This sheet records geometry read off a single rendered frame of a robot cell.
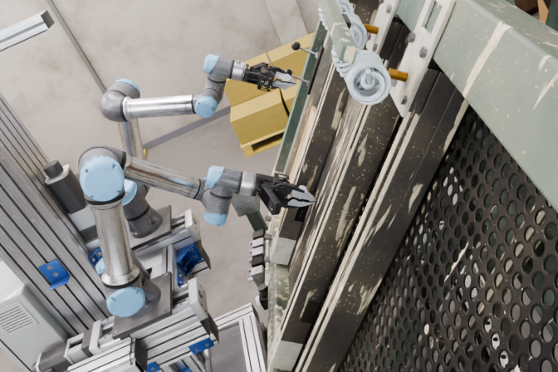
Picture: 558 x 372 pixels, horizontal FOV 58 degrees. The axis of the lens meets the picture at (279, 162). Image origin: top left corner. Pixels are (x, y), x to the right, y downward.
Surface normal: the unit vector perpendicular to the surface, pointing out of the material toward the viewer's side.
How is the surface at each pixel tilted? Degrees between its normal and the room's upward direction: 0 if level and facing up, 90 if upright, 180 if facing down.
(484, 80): 54
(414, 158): 90
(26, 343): 90
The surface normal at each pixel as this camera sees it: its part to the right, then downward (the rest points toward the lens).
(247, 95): 0.14, 0.47
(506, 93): -0.97, -0.21
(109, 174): 0.39, 0.22
